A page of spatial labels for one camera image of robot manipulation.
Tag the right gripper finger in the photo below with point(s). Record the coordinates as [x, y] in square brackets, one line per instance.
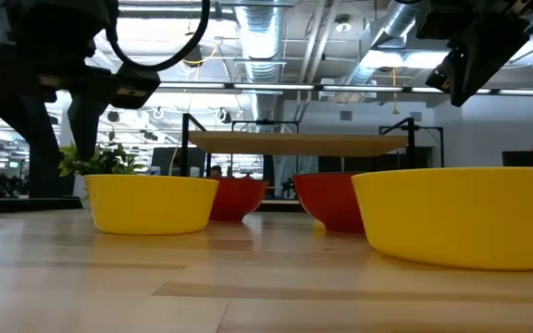
[484, 60]

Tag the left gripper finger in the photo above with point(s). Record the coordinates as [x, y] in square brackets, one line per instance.
[35, 129]
[86, 125]

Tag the yellow plastic mini bowl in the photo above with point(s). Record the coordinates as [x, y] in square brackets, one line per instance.
[456, 217]
[151, 203]

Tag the red floral ceramic mini bowl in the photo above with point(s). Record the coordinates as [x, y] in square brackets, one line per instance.
[326, 199]
[241, 199]

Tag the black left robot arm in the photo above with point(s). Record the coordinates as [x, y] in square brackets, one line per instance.
[49, 18]

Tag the small green potted plant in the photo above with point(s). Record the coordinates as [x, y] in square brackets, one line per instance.
[104, 162]

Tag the dark computer monitor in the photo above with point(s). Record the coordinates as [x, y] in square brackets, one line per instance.
[523, 159]

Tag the person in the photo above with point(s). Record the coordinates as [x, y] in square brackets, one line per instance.
[216, 171]

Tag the long ceiling light strip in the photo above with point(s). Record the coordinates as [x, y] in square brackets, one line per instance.
[271, 87]

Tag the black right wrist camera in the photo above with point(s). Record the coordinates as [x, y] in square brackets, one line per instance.
[442, 69]

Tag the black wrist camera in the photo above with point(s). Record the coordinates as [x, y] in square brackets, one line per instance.
[442, 69]
[137, 85]

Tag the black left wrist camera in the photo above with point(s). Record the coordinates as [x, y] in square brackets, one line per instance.
[137, 85]

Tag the silver ventilation duct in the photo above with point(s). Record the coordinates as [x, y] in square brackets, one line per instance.
[259, 37]
[396, 23]

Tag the black frame upright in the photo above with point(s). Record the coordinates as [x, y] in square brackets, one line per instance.
[185, 148]
[411, 148]

